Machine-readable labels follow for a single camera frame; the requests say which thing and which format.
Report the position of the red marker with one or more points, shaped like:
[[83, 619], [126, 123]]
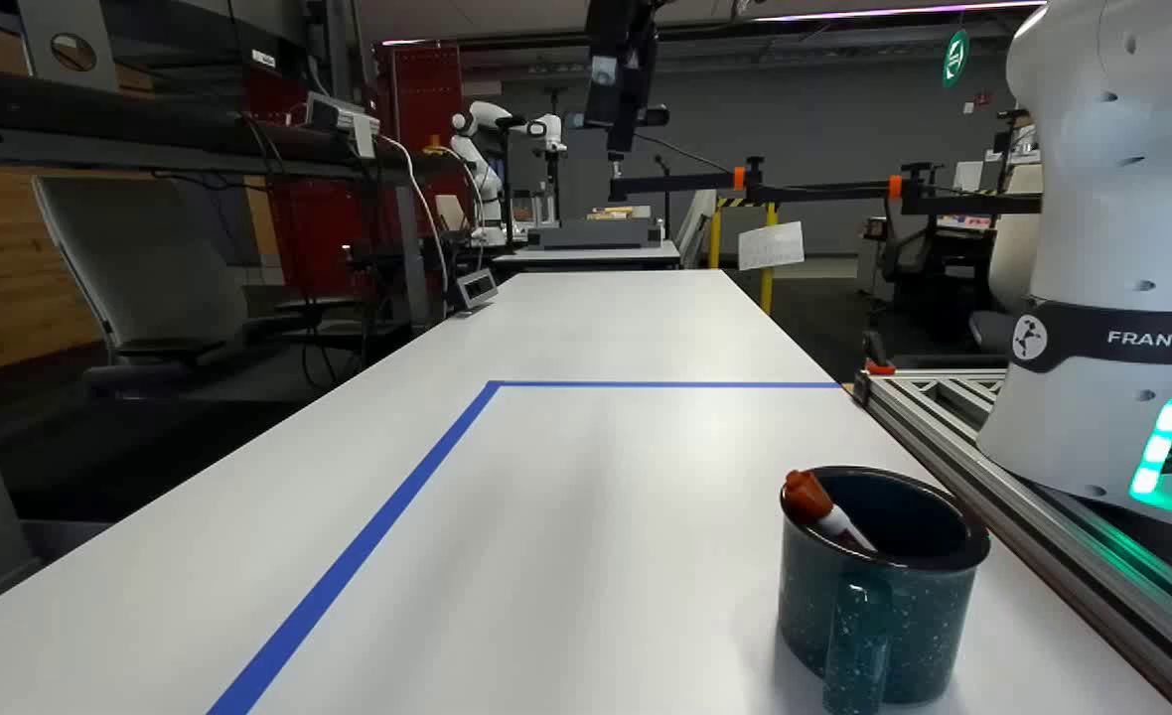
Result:
[[811, 504]]

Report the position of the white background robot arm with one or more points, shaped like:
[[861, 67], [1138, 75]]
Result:
[[489, 217]]

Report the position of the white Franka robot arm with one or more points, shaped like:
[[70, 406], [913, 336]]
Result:
[[1087, 402]]

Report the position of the dark blue speckled mug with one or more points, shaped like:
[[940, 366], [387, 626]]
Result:
[[881, 626]]

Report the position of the small grey device on table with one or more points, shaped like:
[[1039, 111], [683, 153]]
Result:
[[476, 287]]

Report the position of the white paper sign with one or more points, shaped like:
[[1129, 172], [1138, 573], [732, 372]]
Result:
[[770, 249]]

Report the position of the red cabinet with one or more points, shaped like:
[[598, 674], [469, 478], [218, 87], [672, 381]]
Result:
[[350, 230]]

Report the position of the grey office chair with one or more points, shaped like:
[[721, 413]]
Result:
[[169, 307]]

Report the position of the blue tape line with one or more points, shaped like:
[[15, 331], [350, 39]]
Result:
[[242, 696]]

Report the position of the aluminium rail frame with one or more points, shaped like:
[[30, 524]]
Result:
[[1101, 561]]

